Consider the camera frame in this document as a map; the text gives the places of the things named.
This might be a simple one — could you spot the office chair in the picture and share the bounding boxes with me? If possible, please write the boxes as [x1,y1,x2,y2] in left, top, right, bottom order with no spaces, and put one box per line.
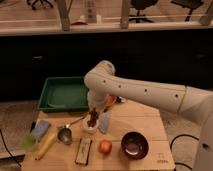
[171,0,204,22]
[26,0,53,10]
[129,0,158,23]

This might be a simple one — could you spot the black cable left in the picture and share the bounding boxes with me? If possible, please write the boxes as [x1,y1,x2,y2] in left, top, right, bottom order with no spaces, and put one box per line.
[0,128,22,168]

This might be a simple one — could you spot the office chair centre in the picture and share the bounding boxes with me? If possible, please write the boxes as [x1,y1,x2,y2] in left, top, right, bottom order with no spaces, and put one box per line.
[129,0,158,23]

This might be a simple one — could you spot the green plastic cup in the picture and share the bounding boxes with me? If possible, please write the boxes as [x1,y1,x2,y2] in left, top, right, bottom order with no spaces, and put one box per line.
[21,134,38,151]

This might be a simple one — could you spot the metal ladle spoon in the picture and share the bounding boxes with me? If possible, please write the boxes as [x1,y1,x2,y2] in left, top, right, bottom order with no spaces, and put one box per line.
[57,117,84,145]

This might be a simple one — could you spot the dark purple grapes bunch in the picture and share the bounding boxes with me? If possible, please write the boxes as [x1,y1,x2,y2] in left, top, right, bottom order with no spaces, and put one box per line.
[87,108,99,127]

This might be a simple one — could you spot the yellow banana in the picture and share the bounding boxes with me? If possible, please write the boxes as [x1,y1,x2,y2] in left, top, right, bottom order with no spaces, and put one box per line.
[35,134,56,160]

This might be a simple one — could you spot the black rectangular box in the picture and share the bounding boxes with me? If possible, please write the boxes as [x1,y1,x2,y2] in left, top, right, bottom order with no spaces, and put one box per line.
[75,138,92,165]

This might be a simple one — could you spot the blue sponge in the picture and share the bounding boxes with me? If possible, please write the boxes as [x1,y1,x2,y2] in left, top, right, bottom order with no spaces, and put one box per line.
[32,120,51,141]

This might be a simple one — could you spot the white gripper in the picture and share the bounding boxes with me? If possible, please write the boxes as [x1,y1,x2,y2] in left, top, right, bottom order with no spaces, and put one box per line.
[87,91,109,113]

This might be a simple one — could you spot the orange bowl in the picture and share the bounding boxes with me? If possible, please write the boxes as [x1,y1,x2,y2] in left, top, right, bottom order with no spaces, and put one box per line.
[107,95,117,107]

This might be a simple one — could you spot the office chair left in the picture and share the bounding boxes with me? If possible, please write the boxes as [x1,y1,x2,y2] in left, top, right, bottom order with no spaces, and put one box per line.
[26,0,53,10]

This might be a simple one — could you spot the dark brown bowl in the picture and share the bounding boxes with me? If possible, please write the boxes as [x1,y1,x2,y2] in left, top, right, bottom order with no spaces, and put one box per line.
[121,132,149,160]

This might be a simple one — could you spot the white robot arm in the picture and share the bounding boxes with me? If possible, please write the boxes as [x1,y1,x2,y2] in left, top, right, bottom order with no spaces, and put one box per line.
[84,60,213,171]

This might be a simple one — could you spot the black cable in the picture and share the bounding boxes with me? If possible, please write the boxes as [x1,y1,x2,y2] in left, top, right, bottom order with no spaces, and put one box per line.
[0,128,22,168]
[169,133,200,171]

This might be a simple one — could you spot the green plastic tray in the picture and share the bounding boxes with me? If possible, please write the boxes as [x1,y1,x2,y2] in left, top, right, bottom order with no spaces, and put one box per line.
[37,77,88,113]

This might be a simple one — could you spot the office chair right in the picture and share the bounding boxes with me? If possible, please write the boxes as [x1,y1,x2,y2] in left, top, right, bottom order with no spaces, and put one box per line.
[171,0,204,22]

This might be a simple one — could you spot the light blue cloth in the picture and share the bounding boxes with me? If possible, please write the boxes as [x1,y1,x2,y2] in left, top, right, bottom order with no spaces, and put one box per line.
[98,112,110,134]

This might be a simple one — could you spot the black cable right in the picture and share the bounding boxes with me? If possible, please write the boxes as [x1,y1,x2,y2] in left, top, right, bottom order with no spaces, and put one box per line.
[169,133,200,171]

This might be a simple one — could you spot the orange fruit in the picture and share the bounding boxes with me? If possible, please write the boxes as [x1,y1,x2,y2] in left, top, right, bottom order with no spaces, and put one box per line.
[99,140,112,154]

